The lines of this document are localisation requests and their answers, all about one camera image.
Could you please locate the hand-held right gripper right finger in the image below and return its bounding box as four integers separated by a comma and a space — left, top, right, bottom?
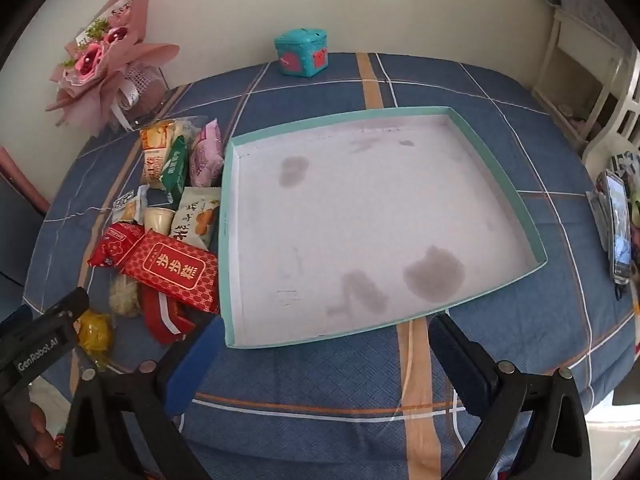
428, 311, 594, 480

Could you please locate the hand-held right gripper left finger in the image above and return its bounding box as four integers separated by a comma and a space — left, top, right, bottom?
59, 316, 227, 480

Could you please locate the red white striped packet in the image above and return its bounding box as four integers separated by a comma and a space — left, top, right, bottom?
139, 285, 197, 345

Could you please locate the yellow snack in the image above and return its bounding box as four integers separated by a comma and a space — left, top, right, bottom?
76, 309, 115, 358

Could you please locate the red gold patterned packet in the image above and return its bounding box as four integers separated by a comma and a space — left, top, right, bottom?
119, 229, 221, 314

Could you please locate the clear pale snack bag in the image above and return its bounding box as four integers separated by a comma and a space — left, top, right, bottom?
108, 274, 144, 319

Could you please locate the red flower packet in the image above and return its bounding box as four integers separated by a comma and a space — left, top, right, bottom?
88, 221, 147, 269

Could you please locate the white packet with cookie print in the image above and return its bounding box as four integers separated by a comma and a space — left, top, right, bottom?
167, 186, 222, 252

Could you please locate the beige jelly cup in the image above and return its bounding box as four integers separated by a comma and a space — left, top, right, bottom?
142, 206, 177, 237

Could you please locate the teal shallow cardboard tray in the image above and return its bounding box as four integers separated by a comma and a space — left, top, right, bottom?
219, 106, 548, 350

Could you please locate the white green cracker packet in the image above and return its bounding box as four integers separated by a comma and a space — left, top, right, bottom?
113, 185, 151, 226

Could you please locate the green snack packet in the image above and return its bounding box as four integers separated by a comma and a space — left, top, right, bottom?
159, 136, 190, 202

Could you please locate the pink cake packet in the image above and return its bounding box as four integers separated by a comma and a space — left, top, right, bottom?
189, 118, 224, 189

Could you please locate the orange striped cake packet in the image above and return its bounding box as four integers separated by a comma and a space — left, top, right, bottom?
139, 120, 178, 192

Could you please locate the round pastry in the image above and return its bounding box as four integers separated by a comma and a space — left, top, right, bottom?
174, 116, 208, 143

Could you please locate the person's left hand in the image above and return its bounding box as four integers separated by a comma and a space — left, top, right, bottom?
14, 404, 64, 470

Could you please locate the dark grey cabinet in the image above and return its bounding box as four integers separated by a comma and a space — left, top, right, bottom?
0, 175, 49, 283

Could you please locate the blue plaid tablecloth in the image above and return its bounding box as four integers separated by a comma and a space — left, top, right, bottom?
22, 52, 636, 480

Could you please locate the pink upright panel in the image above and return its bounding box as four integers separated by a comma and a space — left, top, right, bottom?
0, 146, 52, 212

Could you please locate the smartphone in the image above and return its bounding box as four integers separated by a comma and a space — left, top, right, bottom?
601, 169, 635, 285

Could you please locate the clear glass vase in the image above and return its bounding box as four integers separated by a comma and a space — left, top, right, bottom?
112, 62, 169, 129

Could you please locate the pink paper rose bouquet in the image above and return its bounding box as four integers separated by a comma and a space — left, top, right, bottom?
45, 0, 181, 136

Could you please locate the small teal box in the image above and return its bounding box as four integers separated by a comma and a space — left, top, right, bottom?
274, 27, 329, 78

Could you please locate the white wooden furniture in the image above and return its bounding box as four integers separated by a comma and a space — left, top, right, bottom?
531, 7, 640, 153

